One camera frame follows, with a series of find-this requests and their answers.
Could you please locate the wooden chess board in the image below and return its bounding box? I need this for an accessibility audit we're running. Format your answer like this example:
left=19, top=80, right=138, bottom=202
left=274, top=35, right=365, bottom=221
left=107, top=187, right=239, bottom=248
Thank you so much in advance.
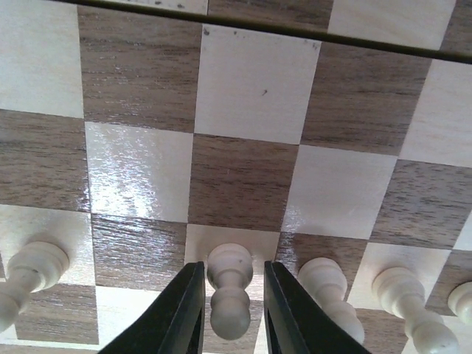
left=1, top=1, right=471, bottom=353

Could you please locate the light pawn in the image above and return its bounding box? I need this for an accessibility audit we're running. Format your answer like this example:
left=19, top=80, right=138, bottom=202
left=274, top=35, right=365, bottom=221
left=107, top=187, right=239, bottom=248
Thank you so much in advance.
left=448, top=282, right=472, bottom=325
left=298, top=257, right=365, bottom=344
left=207, top=243, right=253, bottom=341
left=372, top=267, right=459, bottom=353
left=1, top=241, right=69, bottom=331

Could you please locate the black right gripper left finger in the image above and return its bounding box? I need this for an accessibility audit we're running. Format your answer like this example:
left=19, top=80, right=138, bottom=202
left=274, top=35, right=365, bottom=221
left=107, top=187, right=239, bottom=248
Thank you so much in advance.
left=100, top=261, right=205, bottom=354

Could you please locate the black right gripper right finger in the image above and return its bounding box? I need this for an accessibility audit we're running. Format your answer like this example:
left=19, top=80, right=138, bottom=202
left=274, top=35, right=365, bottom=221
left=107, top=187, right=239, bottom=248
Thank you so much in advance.
left=264, top=261, right=369, bottom=354

